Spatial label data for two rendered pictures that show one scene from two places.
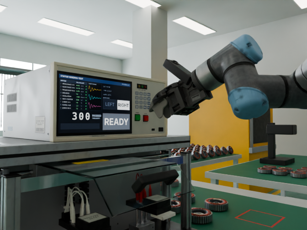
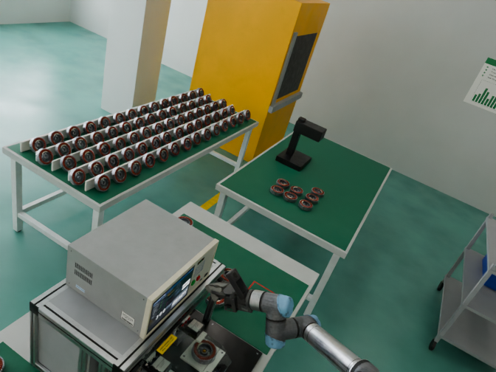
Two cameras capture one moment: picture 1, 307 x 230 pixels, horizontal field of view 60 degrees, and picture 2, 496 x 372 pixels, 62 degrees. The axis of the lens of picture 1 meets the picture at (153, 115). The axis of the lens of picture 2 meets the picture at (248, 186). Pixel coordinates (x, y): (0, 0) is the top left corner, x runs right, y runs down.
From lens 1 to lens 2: 1.37 m
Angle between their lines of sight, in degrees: 40
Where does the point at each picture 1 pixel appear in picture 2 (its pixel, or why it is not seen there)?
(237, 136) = (260, 87)
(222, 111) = (250, 45)
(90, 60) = not seen: outside the picture
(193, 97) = (243, 308)
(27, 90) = (111, 286)
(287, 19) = not seen: outside the picture
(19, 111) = (97, 288)
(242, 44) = (283, 312)
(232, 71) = (271, 324)
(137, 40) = not seen: outside the picture
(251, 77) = (281, 333)
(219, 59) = (266, 308)
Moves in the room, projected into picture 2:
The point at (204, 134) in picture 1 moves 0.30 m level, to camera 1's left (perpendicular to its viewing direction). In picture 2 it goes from (218, 67) to (194, 63)
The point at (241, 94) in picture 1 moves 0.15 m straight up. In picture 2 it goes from (272, 342) to (286, 315)
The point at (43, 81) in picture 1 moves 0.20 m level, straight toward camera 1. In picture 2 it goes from (135, 298) to (163, 344)
